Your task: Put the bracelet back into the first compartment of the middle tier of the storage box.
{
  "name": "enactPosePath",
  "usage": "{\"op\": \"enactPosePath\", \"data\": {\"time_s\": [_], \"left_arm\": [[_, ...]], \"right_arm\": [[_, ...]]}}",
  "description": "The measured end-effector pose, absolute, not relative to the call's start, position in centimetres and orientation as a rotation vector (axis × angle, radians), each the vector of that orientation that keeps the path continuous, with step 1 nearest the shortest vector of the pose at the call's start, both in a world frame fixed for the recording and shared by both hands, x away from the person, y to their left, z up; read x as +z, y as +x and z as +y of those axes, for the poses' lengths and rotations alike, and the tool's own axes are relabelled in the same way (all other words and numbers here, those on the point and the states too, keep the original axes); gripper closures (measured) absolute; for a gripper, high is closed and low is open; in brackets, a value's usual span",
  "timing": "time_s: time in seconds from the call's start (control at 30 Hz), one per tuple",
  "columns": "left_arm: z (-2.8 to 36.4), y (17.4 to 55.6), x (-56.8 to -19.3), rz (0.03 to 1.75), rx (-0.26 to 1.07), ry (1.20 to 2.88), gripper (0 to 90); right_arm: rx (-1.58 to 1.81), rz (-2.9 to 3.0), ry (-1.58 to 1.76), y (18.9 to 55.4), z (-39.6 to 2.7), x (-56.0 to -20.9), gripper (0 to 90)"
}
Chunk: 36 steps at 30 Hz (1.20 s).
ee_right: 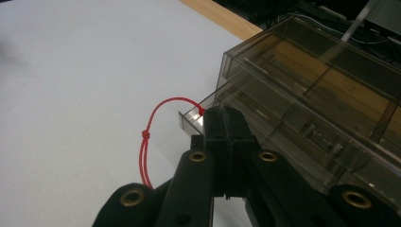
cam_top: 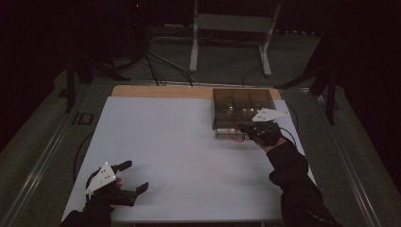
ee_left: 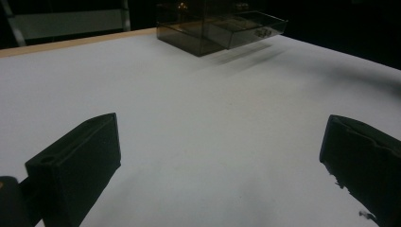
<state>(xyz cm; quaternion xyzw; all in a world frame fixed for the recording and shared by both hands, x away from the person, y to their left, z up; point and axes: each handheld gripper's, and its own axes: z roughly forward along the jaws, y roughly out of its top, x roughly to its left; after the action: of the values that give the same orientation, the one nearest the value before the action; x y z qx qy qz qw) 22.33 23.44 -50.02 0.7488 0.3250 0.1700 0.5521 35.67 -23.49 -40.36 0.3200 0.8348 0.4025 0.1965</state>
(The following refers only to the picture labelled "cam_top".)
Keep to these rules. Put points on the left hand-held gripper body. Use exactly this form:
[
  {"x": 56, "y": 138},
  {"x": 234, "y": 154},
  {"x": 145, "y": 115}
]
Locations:
[{"x": 102, "y": 178}]

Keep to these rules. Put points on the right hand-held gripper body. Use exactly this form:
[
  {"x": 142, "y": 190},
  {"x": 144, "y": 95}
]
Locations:
[{"x": 268, "y": 115}]

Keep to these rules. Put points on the white metal stand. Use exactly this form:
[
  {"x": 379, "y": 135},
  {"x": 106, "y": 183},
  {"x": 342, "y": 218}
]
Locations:
[{"x": 231, "y": 22}]

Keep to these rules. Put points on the person's left hand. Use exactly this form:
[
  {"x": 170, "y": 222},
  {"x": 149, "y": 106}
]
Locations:
[{"x": 104, "y": 198}]

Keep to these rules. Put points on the dark equipment with red light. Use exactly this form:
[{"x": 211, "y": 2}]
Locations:
[{"x": 137, "y": 19}]

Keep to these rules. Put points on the person's right hand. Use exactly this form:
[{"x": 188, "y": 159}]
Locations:
[{"x": 273, "y": 142}]

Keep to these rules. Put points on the smoky transparent drawer box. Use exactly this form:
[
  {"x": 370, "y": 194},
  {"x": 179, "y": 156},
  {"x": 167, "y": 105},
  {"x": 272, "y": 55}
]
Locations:
[{"x": 236, "y": 104}]

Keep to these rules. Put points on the metal floor rail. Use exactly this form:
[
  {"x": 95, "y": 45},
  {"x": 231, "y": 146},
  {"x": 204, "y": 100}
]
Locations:
[
  {"x": 353, "y": 176},
  {"x": 38, "y": 170}
]

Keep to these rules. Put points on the white table mat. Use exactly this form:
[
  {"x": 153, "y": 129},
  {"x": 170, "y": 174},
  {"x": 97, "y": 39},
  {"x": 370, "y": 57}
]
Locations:
[{"x": 176, "y": 148}]

